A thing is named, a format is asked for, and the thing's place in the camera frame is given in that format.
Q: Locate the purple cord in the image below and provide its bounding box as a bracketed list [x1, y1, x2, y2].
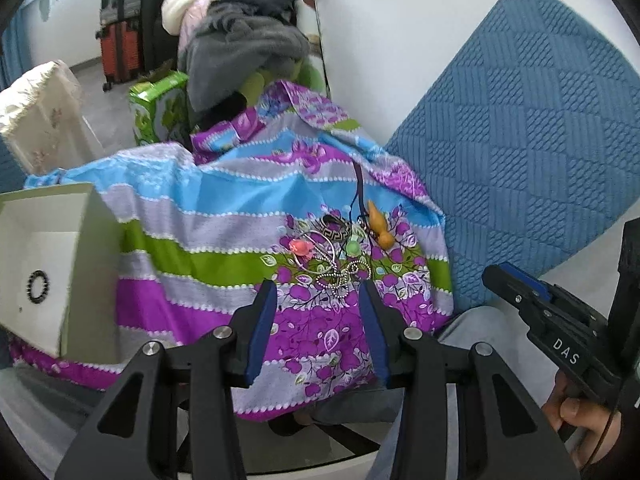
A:
[350, 160, 368, 223]

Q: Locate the leaning printed board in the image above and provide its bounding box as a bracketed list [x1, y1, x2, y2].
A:
[295, 0, 331, 96]

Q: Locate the person's right forearm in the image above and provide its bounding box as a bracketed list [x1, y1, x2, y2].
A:
[580, 410, 640, 480]

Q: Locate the silver ball chain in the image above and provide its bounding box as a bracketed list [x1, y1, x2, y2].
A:
[315, 255, 373, 293]

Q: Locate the blue curtain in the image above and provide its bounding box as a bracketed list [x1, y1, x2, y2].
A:
[0, 10, 26, 91]

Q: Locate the black patterned ring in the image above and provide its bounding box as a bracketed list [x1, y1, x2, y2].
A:
[320, 217, 348, 243]

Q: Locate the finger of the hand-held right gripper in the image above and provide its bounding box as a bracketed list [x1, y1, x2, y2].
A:
[499, 261, 554, 304]
[481, 265, 557, 329]

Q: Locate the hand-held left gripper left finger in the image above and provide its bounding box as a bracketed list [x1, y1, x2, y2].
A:
[54, 279, 279, 480]

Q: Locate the small blue quilted cushion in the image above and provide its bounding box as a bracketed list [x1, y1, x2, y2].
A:
[0, 145, 31, 193]

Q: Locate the person's right hand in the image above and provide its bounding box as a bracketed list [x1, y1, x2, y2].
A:
[542, 372, 623, 471]

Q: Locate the black bead bracelet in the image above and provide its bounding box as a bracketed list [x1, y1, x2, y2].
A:
[27, 270, 51, 301]

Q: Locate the orange gourd pendant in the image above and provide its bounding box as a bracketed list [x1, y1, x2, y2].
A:
[367, 200, 393, 250]

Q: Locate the grey fleece garment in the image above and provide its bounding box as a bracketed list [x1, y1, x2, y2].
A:
[180, 2, 311, 113]

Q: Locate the floral striped cloth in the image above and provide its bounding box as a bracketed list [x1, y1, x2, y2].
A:
[10, 80, 453, 421]

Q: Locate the white cardboard box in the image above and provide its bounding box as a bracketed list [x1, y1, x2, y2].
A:
[0, 182, 126, 366]

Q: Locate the black suitcase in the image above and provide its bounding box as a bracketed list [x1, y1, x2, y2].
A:
[141, 0, 176, 73]

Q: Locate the large blue quilted cushion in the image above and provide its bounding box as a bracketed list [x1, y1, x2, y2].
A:
[382, 0, 640, 311]

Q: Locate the pink garment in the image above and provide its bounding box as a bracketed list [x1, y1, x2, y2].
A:
[177, 0, 211, 56]

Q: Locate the green printed box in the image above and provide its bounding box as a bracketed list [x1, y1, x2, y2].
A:
[127, 71, 191, 147]

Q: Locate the orange suitcase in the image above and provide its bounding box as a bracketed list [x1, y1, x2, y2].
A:
[97, 22, 146, 92]

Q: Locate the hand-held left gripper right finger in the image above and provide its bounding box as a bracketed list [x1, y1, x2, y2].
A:
[359, 279, 583, 480]

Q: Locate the lime green seat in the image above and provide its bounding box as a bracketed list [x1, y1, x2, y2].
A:
[240, 60, 326, 106]

